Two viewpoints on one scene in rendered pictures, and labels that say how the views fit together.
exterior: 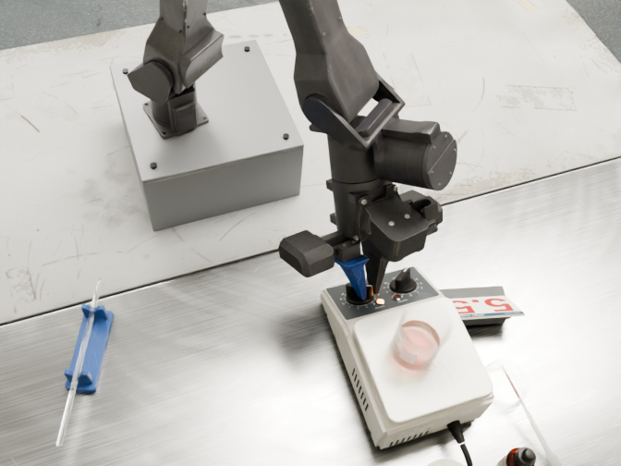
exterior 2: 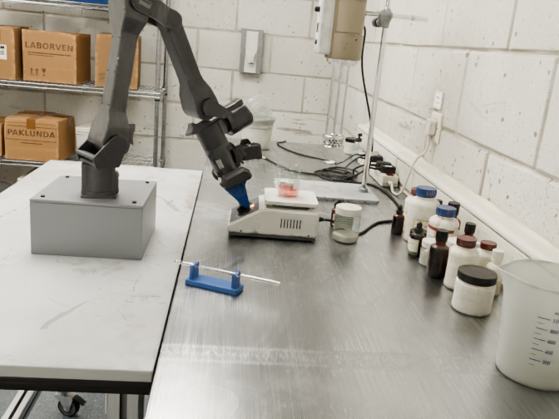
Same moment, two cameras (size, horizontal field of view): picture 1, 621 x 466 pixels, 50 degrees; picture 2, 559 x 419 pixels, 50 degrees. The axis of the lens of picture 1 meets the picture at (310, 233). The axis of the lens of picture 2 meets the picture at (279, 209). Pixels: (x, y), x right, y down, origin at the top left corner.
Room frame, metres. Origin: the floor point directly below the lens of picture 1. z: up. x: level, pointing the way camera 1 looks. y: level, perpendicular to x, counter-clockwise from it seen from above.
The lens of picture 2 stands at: (-0.13, 1.11, 1.33)
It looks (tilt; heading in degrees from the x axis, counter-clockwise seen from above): 16 degrees down; 290
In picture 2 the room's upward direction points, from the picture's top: 5 degrees clockwise
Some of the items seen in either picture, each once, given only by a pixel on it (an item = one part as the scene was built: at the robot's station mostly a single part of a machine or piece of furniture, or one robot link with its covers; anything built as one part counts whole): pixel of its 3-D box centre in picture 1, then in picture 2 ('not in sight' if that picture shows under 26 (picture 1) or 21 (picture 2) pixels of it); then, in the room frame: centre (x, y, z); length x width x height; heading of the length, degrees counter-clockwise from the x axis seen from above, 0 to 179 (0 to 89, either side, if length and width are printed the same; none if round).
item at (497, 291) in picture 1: (478, 302); not in sight; (0.41, -0.22, 0.92); 0.09 x 0.06 x 0.04; 101
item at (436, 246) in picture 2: not in sight; (438, 253); (-0.05, -0.05, 0.95); 0.04 x 0.04 x 0.10
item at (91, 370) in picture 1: (88, 345); (215, 277); (0.29, 0.24, 0.92); 0.10 x 0.03 x 0.04; 3
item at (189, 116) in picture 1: (174, 98); (100, 179); (0.58, 0.19, 1.04); 0.07 x 0.07 x 0.06; 37
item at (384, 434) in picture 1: (405, 351); (277, 214); (0.32, -0.12, 0.94); 0.22 x 0.13 x 0.08; 24
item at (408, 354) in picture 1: (419, 334); (288, 180); (0.30, -0.12, 1.02); 0.06 x 0.05 x 0.08; 1
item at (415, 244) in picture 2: not in sight; (417, 239); (0.00, -0.15, 0.94); 0.03 x 0.03 x 0.08
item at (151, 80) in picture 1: (173, 59); (100, 148); (0.58, 0.18, 1.10); 0.09 x 0.07 x 0.06; 152
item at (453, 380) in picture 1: (421, 357); (290, 197); (0.30, -0.13, 0.98); 0.12 x 0.12 x 0.01; 24
